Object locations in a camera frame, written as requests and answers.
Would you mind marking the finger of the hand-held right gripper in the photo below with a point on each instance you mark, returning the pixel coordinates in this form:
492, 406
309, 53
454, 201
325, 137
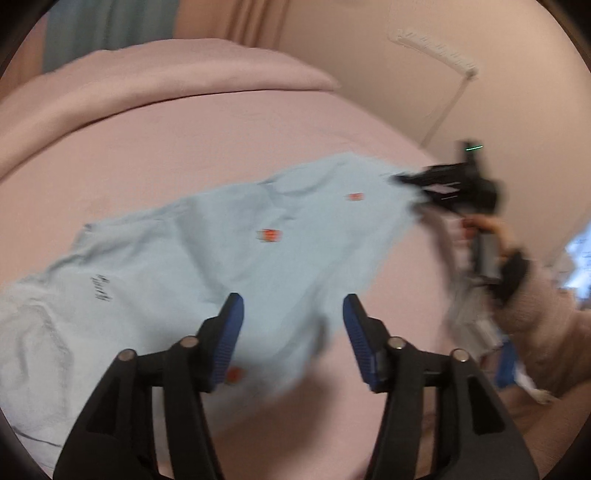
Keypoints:
408, 178

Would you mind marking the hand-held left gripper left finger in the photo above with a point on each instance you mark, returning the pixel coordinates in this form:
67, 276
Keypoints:
228, 341

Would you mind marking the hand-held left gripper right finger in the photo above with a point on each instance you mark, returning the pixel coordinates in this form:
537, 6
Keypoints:
360, 341

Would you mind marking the light blue pants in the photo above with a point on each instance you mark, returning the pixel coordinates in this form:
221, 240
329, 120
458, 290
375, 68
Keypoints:
184, 258

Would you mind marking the person's right forearm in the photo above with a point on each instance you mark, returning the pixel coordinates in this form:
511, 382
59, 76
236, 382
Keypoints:
549, 332

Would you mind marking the person's right hand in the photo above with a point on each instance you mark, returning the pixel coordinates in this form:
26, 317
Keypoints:
512, 272

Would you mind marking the pink bed sheet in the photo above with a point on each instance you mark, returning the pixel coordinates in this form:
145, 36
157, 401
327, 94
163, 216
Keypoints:
277, 134

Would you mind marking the bright window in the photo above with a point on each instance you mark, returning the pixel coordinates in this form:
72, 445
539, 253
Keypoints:
577, 263

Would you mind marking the blue object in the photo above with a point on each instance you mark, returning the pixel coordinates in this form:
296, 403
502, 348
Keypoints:
506, 364

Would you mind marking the pink curtain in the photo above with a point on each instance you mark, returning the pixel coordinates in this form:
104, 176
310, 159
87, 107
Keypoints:
240, 18

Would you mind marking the pink duvet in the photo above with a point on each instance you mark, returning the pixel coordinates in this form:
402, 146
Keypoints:
161, 78

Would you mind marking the blue curtain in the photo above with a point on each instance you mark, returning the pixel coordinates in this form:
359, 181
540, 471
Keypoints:
106, 23

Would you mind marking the white wall rack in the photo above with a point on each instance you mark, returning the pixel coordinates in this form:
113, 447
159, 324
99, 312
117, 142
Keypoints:
436, 48

